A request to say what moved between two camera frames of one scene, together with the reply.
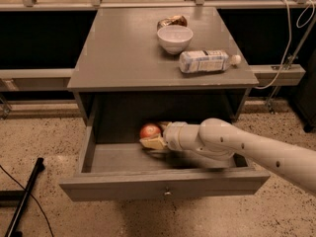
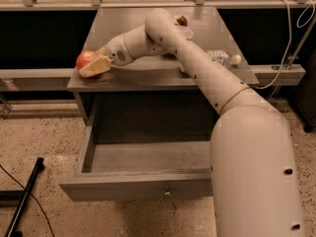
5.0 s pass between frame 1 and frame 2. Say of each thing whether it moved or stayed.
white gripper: moved
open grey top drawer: stayed
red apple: moved
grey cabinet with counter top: stayed
